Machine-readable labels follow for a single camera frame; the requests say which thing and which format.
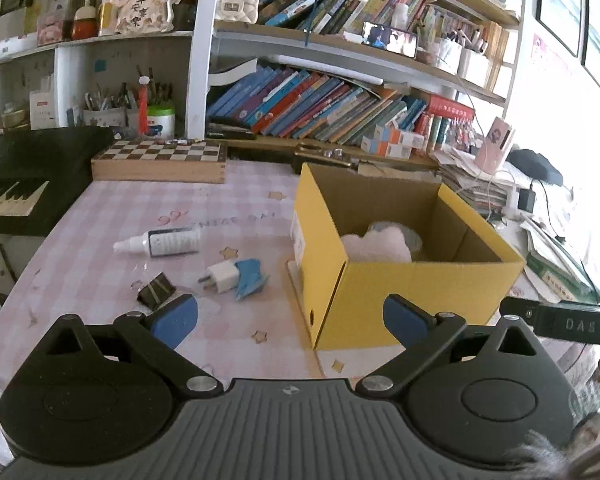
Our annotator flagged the black binder clip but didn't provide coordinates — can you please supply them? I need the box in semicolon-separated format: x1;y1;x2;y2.
136;273;176;311

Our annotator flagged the white charger plug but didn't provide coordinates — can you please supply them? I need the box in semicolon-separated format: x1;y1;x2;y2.
198;260;239;294

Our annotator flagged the white spray bottle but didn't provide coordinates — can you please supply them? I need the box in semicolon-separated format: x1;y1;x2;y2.
114;228;201;258

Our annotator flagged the pink plush toy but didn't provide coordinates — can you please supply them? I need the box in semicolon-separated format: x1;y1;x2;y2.
340;226;412;263

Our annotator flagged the blue paper crane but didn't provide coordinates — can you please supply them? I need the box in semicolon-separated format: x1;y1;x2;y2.
235;259;268;300

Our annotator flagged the yellow cardboard box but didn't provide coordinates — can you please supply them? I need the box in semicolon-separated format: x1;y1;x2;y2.
290;164;526;351

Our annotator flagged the green thick book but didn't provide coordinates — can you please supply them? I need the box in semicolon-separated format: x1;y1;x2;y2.
527;252;600;304

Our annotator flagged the pink checked tablecloth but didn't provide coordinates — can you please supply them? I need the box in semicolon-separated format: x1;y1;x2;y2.
0;159;581;411

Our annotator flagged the black power adapter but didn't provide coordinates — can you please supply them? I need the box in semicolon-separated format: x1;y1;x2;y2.
517;188;535;214

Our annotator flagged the wooden chess board box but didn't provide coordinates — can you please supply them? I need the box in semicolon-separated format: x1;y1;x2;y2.
91;140;227;184

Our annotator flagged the black electronic keyboard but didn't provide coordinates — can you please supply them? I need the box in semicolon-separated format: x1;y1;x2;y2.
0;127;114;236

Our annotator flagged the green lid white jar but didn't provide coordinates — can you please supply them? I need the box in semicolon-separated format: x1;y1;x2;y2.
147;102;175;140

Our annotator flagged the white bookshelf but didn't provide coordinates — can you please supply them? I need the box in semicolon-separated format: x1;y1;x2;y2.
0;0;521;146

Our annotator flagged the floral decorative ornament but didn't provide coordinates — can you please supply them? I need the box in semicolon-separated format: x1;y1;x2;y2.
114;0;182;35

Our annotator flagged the white quilted handbag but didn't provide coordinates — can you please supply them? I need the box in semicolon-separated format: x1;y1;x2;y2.
214;0;260;24

